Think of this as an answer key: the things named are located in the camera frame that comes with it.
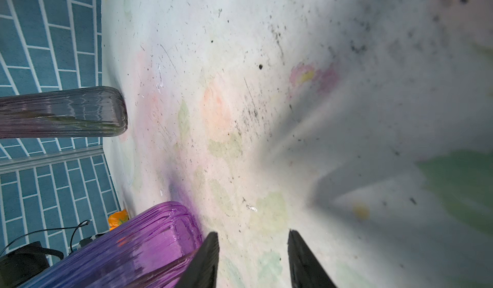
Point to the blue purple gradient vase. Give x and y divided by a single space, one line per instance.
152 249

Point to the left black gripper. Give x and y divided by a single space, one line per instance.
21 265

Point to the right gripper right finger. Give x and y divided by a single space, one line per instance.
305 270

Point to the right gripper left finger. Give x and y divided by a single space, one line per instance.
202 270

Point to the dark purple ribbed vase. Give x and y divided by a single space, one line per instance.
88 112

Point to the orange rose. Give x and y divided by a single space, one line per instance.
117 219

